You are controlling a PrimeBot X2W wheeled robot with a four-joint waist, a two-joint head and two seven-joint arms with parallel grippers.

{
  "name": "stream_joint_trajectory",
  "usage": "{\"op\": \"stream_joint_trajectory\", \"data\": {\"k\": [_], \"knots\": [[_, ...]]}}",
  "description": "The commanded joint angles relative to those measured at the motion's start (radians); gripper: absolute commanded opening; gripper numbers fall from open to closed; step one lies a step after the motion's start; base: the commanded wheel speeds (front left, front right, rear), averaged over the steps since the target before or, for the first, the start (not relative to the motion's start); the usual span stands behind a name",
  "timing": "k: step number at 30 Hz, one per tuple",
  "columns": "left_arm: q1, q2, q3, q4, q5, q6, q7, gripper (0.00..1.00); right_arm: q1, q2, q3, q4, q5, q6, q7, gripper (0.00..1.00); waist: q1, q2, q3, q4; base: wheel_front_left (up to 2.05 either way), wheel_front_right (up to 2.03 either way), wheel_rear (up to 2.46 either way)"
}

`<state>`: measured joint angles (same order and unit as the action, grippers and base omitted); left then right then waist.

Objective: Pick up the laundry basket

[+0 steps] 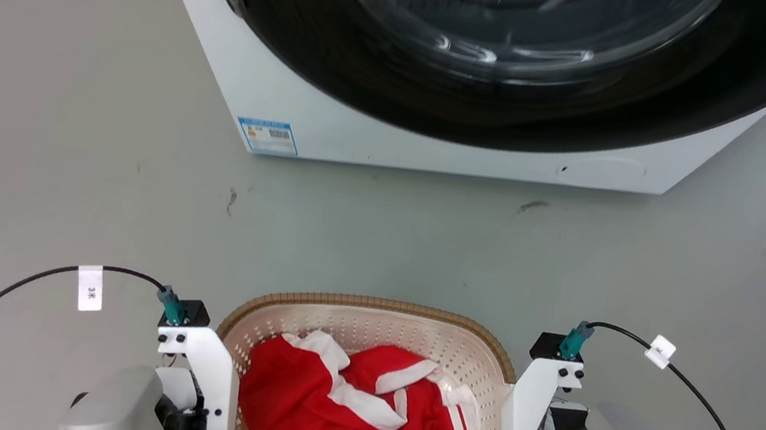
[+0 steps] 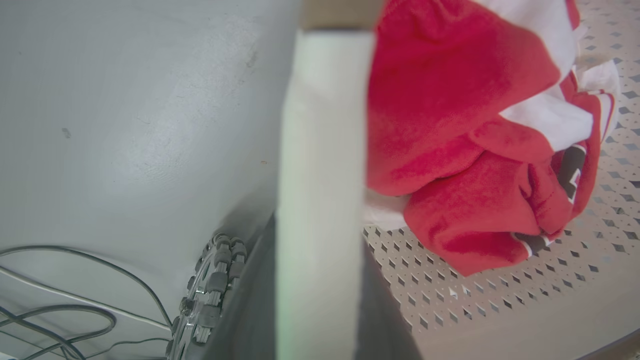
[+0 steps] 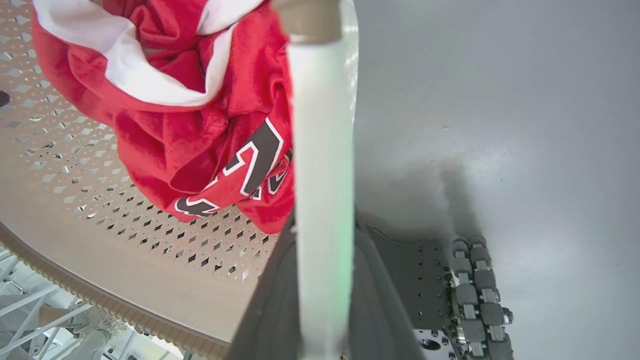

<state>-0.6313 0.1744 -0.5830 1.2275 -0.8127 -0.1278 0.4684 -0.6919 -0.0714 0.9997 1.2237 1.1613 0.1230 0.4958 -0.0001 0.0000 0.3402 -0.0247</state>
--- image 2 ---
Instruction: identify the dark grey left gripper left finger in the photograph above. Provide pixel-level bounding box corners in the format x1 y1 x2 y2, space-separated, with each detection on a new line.
202 212 277 360

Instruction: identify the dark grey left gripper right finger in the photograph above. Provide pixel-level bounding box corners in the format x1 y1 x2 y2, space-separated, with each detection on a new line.
354 239 425 360

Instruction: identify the white perforated laundry basket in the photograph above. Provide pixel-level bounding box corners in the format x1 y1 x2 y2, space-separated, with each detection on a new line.
274 0 640 360

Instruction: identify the grey omni wheel with rollers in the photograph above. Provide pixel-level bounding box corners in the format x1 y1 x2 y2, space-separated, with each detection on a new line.
165 232 249 360

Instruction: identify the red and white garment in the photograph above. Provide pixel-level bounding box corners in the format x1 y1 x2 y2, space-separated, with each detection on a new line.
362 0 624 277

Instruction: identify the thin grey floor cable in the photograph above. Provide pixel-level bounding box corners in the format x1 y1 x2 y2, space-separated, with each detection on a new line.
0 244 174 327

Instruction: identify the thick dark grey floor cable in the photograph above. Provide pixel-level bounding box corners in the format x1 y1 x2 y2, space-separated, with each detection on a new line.
0 304 118 360

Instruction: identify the thin white floor cable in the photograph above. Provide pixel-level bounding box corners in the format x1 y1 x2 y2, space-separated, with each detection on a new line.
0 266 172 332

